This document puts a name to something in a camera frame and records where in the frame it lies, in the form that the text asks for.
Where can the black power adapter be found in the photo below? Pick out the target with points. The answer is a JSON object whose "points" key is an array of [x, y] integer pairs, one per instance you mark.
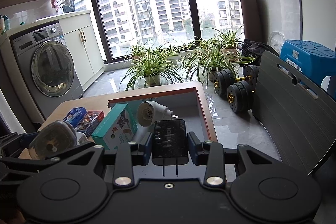
{"points": [[170, 146]]}

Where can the orange-rimmed cardboard box lid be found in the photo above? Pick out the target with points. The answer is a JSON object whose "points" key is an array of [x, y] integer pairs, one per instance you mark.
{"points": [[188, 102]]}

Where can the brown rolled mat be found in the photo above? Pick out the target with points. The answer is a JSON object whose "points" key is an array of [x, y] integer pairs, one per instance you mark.
{"points": [[251, 20]]}

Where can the black dumbbell yellow bar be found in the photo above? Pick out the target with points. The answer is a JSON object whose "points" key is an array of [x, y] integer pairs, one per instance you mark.
{"points": [[238, 91]]}

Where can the back left spider plant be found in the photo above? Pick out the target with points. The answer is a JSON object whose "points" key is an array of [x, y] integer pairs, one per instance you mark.
{"points": [[137, 50]]}

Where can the front left spider plant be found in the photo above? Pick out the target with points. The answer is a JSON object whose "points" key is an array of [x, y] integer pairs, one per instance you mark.
{"points": [[151, 66]]}

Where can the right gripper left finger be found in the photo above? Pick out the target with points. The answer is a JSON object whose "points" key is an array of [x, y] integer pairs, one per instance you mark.
{"points": [[129, 155]]}

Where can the black bag on floor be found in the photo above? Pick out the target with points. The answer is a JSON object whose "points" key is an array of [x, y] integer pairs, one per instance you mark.
{"points": [[255, 50]]}

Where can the grey front-load washing machine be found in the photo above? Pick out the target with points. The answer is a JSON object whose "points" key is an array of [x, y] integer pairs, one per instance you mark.
{"points": [[46, 66]]}

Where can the white plug-in diffuser device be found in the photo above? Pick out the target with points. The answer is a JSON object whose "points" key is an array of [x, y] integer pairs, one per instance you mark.
{"points": [[148, 113]]}

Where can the blue card box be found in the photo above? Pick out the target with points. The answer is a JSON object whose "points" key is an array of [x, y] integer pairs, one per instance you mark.
{"points": [[75, 115]]}

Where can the white cabinet with countertop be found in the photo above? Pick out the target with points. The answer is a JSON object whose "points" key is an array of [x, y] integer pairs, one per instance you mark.
{"points": [[80, 40]]}

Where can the back right spider plant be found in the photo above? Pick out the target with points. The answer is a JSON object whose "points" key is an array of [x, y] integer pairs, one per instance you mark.
{"points": [[227, 40]]}

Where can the red card box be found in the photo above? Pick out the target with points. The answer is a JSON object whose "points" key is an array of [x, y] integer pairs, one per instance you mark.
{"points": [[89, 122]]}

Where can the front right spider plant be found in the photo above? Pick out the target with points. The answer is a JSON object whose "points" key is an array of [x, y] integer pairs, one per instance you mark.
{"points": [[206, 57]]}

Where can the blue plastic stool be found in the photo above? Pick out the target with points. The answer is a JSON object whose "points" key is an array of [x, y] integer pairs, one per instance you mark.
{"points": [[314, 60]]}

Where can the spider plant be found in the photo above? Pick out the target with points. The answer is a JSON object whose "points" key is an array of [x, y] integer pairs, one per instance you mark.
{"points": [[227, 40], [206, 57], [137, 50], [151, 66]]}

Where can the teal bandage box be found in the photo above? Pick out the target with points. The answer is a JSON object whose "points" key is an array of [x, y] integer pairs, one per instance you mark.
{"points": [[117, 127]]}

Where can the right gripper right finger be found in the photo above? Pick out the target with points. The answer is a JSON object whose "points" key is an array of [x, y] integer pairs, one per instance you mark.
{"points": [[210, 154]]}

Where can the dark grey chair back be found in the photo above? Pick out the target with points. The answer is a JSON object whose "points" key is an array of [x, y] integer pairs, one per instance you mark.
{"points": [[298, 114]]}

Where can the white round fan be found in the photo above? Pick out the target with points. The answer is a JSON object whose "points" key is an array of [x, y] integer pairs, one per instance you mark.
{"points": [[276, 41]]}

